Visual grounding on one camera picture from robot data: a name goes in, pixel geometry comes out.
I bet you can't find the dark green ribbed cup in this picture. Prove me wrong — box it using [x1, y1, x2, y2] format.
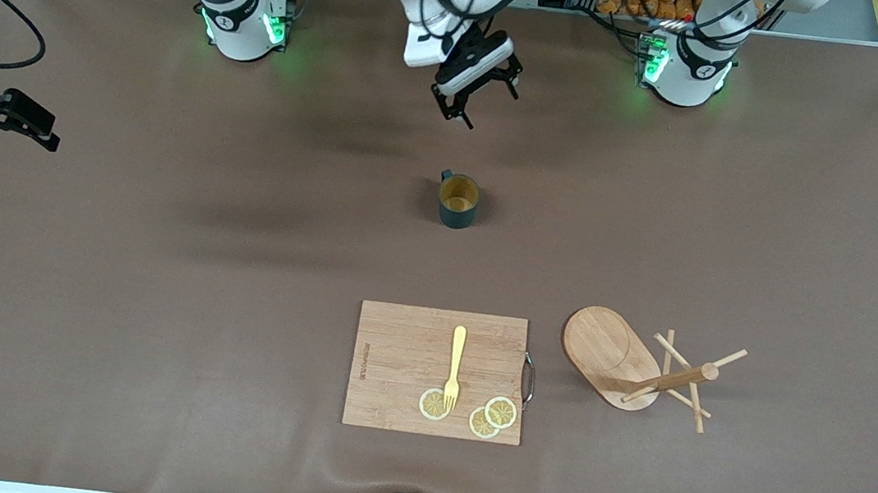
[434, 168, 484, 233]

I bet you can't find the wooden mug tree rack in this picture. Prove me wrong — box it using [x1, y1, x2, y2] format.
[554, 302, 752, 440]

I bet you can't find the yellow plastic fork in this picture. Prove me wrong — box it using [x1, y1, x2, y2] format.
[441, 324, 470, 413]

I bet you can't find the bamboo cutting board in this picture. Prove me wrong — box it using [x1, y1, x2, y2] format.
[341, 298, 544, 449]

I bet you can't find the lemon slice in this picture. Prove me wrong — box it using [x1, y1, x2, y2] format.
[417, 386, 455, 424]
[482, 394, 521, 432]
[466, 404, 503, 442]

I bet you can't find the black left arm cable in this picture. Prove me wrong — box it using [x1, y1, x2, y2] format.
[409, 0, 774, 78]

